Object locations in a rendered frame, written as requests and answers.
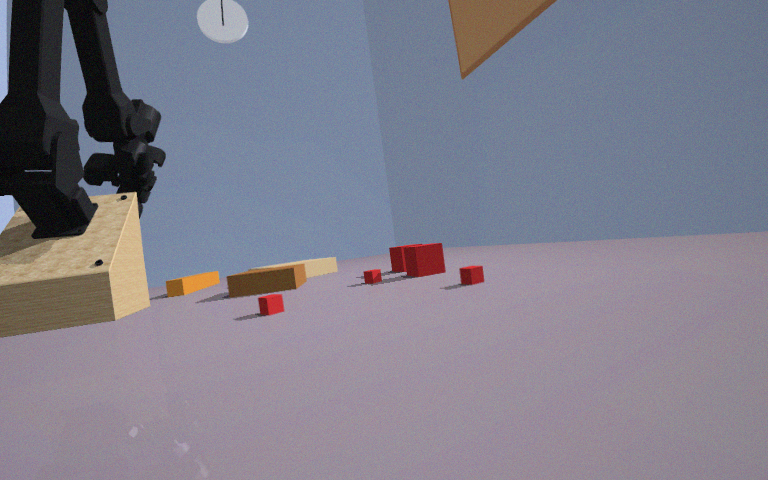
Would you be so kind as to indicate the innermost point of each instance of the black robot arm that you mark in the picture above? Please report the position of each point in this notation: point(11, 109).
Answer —
point(36, 133)

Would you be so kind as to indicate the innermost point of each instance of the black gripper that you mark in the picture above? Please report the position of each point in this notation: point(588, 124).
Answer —
point(141, 182)

